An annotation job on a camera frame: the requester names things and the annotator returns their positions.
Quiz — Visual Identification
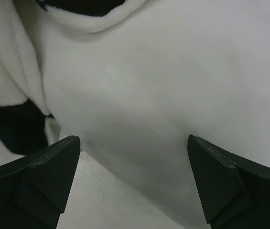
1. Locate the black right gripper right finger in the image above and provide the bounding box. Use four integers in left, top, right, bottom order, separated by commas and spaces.
187, 135, 270, 229

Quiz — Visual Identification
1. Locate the black white checkered pillowcase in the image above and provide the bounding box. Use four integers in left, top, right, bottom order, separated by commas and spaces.
0, 0, 148, 164

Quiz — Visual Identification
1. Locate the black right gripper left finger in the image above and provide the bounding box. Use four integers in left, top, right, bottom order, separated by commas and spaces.
0, 136, 80, 229

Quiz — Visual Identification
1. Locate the white pillow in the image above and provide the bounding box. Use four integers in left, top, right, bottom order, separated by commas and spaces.
33, 0, 270, 229

